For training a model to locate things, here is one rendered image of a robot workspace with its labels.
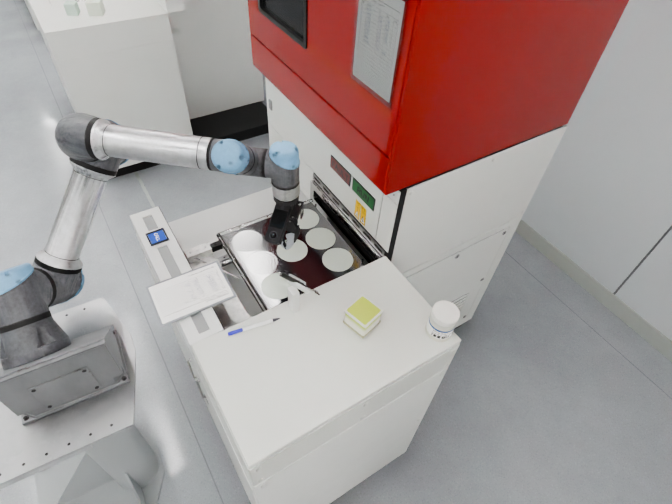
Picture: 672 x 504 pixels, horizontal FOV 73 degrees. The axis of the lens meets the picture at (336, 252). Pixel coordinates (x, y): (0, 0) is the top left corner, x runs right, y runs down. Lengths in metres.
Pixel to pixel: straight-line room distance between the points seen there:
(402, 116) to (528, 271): 1.97
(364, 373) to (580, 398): 1.55
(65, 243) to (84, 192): 0.15
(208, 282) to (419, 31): 0.84
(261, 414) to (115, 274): 1.80
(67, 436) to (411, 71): 1.19
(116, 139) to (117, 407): 0.68
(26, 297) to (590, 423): 2.26
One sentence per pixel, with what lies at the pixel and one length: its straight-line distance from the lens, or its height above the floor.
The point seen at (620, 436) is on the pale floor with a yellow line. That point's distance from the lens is 2.55.
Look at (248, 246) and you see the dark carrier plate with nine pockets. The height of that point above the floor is 0.90.
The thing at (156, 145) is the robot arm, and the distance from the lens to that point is 1.13.
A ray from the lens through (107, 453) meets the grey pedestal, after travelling 1.78.
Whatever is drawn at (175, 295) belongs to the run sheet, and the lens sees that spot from 1.33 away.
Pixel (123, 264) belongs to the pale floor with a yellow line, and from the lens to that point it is 2.81.
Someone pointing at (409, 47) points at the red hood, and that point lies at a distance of 1.00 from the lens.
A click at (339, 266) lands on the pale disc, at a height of 0.90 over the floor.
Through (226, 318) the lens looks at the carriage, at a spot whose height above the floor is 0.88.
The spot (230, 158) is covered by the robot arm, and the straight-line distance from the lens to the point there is 1.05.
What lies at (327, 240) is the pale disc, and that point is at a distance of 1.51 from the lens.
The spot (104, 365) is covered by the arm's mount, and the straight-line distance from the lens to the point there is 1.31.
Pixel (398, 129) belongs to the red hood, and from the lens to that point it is 1.08.
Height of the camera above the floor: 2.00
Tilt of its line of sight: 48 degrees down
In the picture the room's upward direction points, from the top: 5 degrees clockwise
